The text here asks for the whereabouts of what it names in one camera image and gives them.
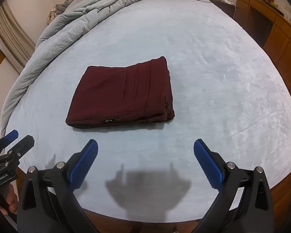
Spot grey comforter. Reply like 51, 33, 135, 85
0, 0, 141, 136

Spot maroon pants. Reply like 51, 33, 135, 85
66, 56, 175, 129

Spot person's left hand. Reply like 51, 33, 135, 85
0, 183, 18, 215

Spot beige curtain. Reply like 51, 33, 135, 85
0, 1, 35, 74

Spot light blue bed sheet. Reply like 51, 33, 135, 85
0, 0, 291, 223

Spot wooden bed frame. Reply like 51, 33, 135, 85
4, 169, 291, 233

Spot wooden desk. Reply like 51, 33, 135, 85
234, 0, 291, 90

